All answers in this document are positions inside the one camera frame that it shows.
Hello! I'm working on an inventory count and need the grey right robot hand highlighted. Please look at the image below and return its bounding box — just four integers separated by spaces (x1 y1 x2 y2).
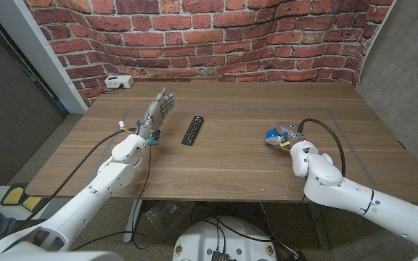
266 122 306 148

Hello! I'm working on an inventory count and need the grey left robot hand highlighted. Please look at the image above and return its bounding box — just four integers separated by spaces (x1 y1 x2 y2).
135 86 176 147

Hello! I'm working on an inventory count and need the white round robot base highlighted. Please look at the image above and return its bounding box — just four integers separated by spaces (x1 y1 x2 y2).
171 216 278 261

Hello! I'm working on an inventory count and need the black TV remote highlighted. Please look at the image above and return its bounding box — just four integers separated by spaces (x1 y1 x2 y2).
181 115 205 147

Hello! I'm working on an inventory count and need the white power box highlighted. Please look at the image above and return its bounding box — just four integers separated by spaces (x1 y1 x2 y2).
104 74 135 89

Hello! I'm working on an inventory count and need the red brick printed backdrop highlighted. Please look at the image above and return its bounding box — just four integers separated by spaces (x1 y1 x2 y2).
23 0 395 108

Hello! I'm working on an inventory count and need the grey table leg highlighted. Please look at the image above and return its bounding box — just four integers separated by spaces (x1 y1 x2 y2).
306 202 332 250
123 199 143 244

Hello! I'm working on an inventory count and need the clear plastic bag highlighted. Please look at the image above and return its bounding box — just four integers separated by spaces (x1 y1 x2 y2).
142 201 195 240

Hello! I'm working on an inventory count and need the yellow foot pedal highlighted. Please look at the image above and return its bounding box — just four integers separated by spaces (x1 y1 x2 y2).
20 195 45 214
0 184 27 207

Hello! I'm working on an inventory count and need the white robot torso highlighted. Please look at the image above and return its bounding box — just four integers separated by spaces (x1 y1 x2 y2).
0 250 125 261

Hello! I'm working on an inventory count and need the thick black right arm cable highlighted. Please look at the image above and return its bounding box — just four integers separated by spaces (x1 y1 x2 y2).
297 117 347 178

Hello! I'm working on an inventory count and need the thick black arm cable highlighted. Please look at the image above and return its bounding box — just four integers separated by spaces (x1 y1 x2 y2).
16 128 137 228
297 117 347 178

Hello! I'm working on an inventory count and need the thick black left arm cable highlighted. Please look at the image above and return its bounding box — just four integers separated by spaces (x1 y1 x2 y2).
16 128 137 228

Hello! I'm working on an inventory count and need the black power box cable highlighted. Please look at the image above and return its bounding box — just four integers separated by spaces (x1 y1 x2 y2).
102 83 126 94

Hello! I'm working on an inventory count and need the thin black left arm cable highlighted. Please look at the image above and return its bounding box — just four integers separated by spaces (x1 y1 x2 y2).
131 144 152 251

